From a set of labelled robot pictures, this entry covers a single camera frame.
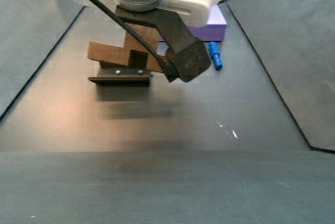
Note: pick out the brown T-shaped block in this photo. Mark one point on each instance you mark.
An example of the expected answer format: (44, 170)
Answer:
(131, 55)

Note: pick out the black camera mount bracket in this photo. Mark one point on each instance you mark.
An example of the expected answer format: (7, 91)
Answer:
(188, 58)

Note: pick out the blue peg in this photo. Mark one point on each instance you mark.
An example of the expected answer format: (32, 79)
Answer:
(214, 55)

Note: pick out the dark grey fixture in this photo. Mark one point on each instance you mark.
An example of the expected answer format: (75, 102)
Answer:
(119, 75)

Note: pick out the purple base block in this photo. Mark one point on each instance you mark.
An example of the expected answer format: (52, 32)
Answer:
(212, 32)

